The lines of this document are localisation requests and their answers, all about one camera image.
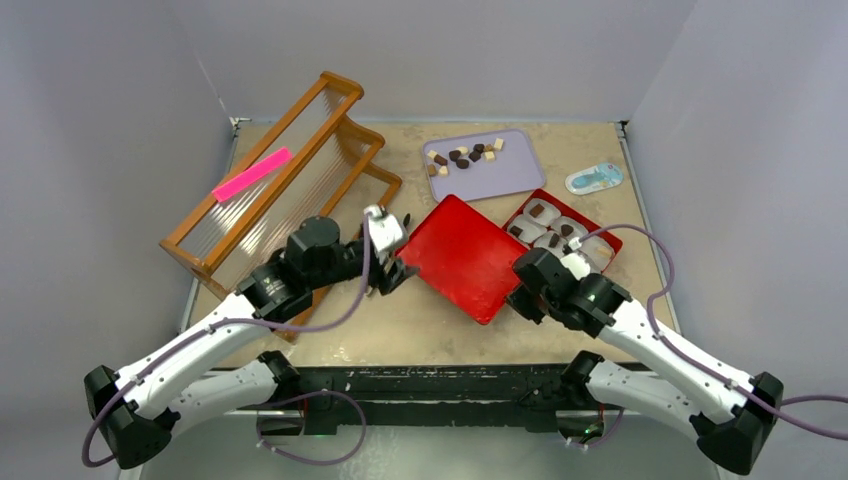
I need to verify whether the red box lid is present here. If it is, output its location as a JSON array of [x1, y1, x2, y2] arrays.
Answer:
[[399, 195, 527, 325]]

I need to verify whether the brown square chocolate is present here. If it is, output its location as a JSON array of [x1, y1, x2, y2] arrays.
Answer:
[[528, 204, 545, 218]]

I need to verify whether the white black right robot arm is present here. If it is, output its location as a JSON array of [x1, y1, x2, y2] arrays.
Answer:
[[506, 248, 784, 475]]

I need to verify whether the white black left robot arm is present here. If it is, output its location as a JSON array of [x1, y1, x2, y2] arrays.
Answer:
[[83, 205, 416, 470]]

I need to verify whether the red chocolate box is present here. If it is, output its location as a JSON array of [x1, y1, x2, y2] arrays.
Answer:
[[502, 189, 623, 272]]

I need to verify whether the white blue oval package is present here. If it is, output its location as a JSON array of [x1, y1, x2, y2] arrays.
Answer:
[[565, 162, 624, 196]]

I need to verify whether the orange wooden shelf rack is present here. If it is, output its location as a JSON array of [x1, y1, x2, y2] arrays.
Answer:
[[160, 71, 402, 299]]

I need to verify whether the lavender plastic tray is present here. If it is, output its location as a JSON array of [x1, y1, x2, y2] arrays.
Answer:
[[421, 128, 546, 202]]

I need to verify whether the pink flat box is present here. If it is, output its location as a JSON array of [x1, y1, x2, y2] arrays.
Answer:
[[212, 147, 293, 203]]

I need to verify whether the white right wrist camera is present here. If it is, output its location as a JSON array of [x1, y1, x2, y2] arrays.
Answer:
[[560, 237, 593, 280]]

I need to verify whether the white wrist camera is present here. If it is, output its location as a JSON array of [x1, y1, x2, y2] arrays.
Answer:
[[560, 237, 593, 280], [363, 204, 409, 256]]

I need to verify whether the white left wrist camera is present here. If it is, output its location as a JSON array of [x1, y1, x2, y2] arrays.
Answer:
[[363, 204, 409, 256]]

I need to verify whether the black metal base rail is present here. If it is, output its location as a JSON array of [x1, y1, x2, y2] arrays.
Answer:
[[139, 364, 720, 439]]

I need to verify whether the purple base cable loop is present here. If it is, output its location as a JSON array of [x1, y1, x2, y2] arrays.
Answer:
[[254, 389, 368, 466]]

